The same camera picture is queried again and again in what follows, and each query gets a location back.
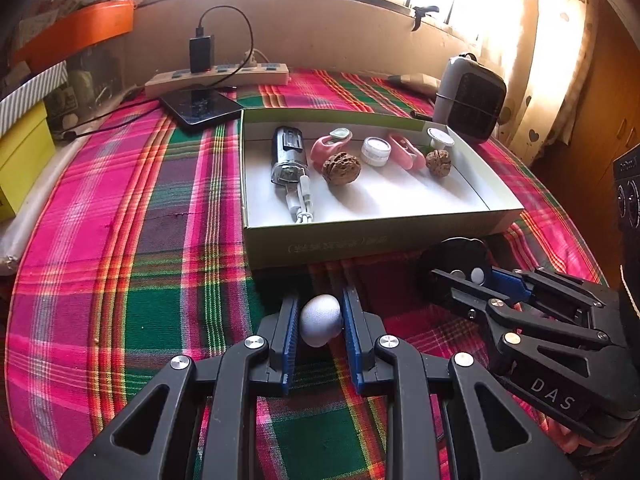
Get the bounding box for grey space heater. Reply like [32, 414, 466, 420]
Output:
[432, 53, 507, 145]

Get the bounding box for black round gadget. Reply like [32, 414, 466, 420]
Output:
[417, 237, 493, 311]

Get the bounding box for striped box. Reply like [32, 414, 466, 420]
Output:
[0, 60, 68, 136]

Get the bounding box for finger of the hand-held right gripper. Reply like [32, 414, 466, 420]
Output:
[430, 268, 617, 377]
[492, 266, 621, 331]

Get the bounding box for heart print curtain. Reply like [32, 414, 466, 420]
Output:
[480, 0, 601, 161]

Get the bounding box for pink and white clip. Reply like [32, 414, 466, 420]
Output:
[387, 132, 426, 171]

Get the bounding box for person's right hand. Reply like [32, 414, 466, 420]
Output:
[549, 424, 599, 456]

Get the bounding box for orange box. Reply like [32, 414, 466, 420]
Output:
[10, 0, 136, 68]

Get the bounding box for black window clamp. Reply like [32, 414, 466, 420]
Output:
[410, 5, 440, 33]

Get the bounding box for green and white spool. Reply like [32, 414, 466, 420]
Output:
[426, 127, 457, 153]

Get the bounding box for clear plastic container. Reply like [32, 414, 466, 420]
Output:
[65, 42, 126, 121]

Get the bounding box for yellow box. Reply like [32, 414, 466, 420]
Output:
[0, 105, 57, 221]

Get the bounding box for green and white cardboard box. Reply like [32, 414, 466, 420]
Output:
[240, 108, 526, 272]

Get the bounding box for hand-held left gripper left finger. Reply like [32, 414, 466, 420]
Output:
[60, 296, 301, 480]

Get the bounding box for white usb cable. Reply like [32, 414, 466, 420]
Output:
[286, 174, 316, 224]

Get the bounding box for black bike light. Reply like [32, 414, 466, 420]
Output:
[270, 126, 310, 186]

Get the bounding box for brown walnut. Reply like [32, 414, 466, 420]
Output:
[321, 152, 362, 186]
[425, 149, 453, 177]

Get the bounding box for beige power strip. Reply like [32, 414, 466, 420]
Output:
[145, 62, 291, 98]

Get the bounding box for white round puck light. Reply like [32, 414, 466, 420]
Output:
[361, 136, 392, 167]

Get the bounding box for white mushroom-shaped gadget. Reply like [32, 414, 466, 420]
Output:
[299, 294, 343, 348]

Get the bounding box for black charger cable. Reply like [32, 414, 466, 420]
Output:
[197, 6, 253, 91]

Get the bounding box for pink clip with green pad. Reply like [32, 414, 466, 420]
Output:
[310, 127, 353, 163]

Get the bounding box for plaid tablecloth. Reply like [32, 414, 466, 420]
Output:
[5, 67, 603, 480]

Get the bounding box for black charger adapter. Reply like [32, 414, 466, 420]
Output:
[189, 35, 216, 73]

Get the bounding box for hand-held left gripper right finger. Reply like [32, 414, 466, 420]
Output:
[341, 285, 583, 480]

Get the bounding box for thin black cable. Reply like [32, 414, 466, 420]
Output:
[52, 97, 168, 142]

